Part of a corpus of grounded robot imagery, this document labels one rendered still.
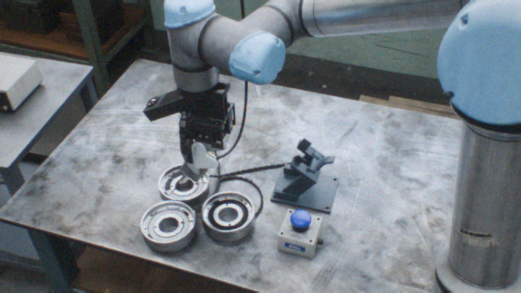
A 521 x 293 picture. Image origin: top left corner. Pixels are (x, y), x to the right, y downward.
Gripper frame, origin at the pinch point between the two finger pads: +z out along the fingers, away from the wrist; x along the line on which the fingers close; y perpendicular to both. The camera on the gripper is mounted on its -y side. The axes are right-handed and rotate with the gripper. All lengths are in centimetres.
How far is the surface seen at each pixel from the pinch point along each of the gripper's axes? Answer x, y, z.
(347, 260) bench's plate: -4.3, 30.9, 13.3
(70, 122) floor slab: 96, -108, 94
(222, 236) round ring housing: -7.5, 7.0, 10.8
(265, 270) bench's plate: -11.0, 16.7, 13.3
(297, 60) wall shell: 160, -17, 86
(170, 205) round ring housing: -3.3, -5.5, 10.3
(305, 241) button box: -5.7, 23.0, 8.8
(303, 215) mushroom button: -2.3, 21.7, 5.8
